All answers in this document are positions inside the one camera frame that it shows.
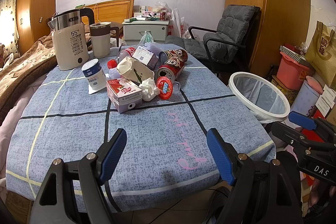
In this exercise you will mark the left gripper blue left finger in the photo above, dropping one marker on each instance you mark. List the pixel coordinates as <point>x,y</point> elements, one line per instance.
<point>110,153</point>

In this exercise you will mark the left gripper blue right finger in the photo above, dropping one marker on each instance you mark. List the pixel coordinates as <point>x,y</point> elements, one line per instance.
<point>220,150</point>

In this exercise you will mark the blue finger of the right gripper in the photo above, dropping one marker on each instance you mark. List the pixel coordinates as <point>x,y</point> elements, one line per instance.
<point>302,121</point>

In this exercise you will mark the pink milk carton box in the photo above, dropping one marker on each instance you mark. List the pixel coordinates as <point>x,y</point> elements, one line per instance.
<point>123,94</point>

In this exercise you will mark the white tissue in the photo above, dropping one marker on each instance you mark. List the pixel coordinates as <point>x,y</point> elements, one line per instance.
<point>149,89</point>

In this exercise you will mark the red cartoon can front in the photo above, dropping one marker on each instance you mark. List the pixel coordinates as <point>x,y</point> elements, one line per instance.
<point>171,69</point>

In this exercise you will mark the red cartoon can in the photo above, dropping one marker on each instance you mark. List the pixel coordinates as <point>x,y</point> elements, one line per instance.
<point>179,53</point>
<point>171,69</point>

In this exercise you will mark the white paper cup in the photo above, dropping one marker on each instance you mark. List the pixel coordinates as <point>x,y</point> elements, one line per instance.
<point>134,70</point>

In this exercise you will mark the white blue yogurt tub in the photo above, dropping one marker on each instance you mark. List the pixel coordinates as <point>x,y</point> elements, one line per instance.
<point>93,71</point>

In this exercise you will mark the white purple small box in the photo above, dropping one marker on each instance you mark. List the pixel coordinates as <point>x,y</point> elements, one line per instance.
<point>146,57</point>

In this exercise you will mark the white trash bin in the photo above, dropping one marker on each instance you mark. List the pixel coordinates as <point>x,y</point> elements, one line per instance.
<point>264,100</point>

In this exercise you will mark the pink plastic bucket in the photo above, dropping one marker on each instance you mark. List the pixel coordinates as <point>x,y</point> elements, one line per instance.
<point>291,73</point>

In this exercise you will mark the gold paper gift bag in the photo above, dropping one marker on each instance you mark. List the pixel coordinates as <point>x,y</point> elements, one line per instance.
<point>321,53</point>

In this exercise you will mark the white square coaster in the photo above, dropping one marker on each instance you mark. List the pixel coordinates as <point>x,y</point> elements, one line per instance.
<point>96,86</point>

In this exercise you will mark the grey padded armchair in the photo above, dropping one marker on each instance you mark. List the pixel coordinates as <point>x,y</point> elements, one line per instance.
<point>231,42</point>

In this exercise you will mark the red cartoon can rear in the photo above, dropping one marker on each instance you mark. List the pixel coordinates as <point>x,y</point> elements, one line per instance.
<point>179,53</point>

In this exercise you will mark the white foam fruit net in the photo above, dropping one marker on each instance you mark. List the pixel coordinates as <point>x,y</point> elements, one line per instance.
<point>153,47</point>

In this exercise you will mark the clear cola bottle red cap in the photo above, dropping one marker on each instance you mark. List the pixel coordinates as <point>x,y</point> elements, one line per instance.
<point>127,52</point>

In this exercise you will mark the white red plastic bags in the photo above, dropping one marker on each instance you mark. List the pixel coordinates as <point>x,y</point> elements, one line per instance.
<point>177,26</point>

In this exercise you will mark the brown bed blanket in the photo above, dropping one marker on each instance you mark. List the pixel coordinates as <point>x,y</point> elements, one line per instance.
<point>37,61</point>

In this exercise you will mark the green white plastic bag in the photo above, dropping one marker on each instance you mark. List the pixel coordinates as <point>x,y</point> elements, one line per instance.
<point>146,38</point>

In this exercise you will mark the white brown mug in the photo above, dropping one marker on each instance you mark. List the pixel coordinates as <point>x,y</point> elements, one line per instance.
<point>100,38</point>

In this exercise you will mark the white electric kettle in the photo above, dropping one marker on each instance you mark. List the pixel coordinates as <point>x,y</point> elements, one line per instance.
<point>68,37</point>

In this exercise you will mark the white bedside cabinet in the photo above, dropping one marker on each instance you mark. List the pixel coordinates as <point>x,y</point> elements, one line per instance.
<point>134,31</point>

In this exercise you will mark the clutter on cabinet top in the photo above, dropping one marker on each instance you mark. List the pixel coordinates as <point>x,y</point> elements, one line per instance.
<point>160,11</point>

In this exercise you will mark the wooden headboard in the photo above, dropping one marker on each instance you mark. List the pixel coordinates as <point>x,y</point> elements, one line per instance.
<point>112,11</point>

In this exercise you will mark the patterned curtain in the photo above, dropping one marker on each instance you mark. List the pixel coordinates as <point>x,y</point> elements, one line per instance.
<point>9,31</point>

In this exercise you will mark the wooden wardrobe left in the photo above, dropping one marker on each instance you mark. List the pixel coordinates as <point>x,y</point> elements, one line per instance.
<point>32,18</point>

